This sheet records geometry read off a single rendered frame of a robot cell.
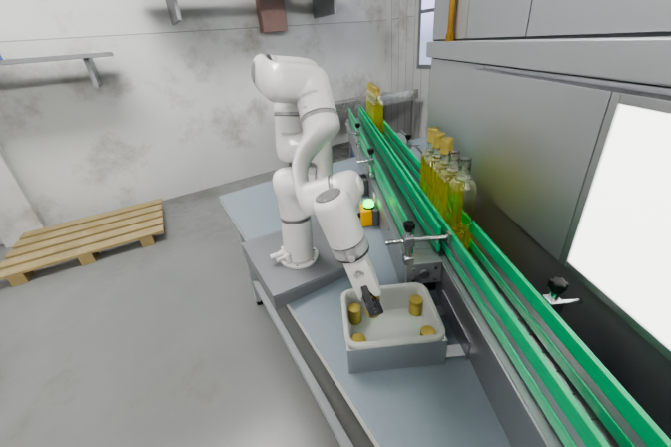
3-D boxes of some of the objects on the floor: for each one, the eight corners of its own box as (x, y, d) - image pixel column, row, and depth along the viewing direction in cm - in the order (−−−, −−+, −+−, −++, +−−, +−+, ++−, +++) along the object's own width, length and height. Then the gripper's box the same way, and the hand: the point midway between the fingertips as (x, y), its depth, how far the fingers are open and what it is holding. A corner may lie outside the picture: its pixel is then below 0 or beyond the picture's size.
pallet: (167, 206, 328) (164, 197, 323) (167, 242, 263) (163, 232, 258) (31, 239, 286) (25, 229, 281) (-10, 293, 221) (-19, 282, 216)
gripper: (330, 229, 70) (354, 286, 78) (335, 279, 55) (365, 343, 63) (360, 219, 69) (382, 276, 77) (374, 265, 54) (400, 332, 62)
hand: (372, 300), depth 69 cm, fingers closed on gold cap, 3 cm apart
